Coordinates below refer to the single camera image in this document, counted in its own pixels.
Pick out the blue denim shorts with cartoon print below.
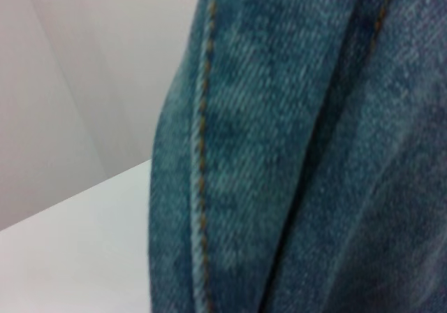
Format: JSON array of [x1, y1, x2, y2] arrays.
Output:
[[147, 0, 447, 313]]

